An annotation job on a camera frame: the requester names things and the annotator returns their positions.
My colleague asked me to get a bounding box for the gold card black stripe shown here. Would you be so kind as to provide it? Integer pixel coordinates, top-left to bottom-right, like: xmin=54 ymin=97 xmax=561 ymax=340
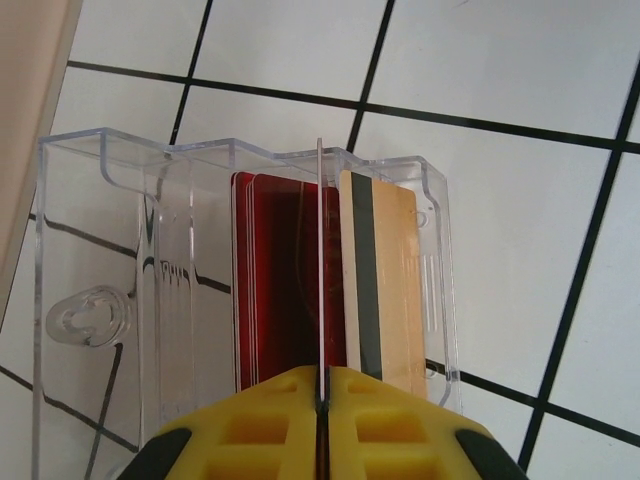
xmin=338 ymin=169 xmax=432 ymax=401

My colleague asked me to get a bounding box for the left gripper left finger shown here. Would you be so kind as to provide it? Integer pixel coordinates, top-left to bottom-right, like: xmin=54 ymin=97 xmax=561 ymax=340
xmin=117 ymin=364 xmax=319 ymax=480

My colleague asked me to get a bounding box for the red credit card gold print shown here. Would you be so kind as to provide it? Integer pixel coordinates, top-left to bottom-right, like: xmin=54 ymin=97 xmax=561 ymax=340
xmin=249 ymin=172 xmax=347 ymax=389

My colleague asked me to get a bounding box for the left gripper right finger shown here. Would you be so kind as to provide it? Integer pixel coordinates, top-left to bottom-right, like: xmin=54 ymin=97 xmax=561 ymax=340
xmin=327 ymin=364 xmax=524 ymax=480

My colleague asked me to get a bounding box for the clear acrylic card box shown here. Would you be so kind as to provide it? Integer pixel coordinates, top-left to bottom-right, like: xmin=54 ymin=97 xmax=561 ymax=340
xmin=30 ymin=127 xmax=464 ymax=480

